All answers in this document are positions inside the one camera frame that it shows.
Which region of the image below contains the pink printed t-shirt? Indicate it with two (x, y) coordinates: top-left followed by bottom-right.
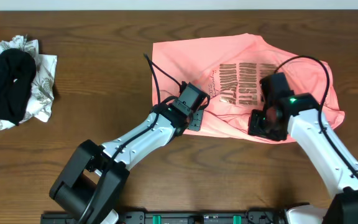
(152, 34), (345, 143)

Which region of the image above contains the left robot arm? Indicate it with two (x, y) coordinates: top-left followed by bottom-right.
(49, 101), (204, 224)

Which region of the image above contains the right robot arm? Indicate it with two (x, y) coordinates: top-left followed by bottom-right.
(249, 93), (358, 223)

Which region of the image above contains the white floral patterned cloth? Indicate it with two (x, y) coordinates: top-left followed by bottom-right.
(0, 35), (57, 131)

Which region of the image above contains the black garment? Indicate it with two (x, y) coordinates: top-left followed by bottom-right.
(0, 49), (36, 126)

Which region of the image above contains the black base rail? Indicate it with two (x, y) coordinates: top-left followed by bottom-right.
(40, 210), (287, 224)

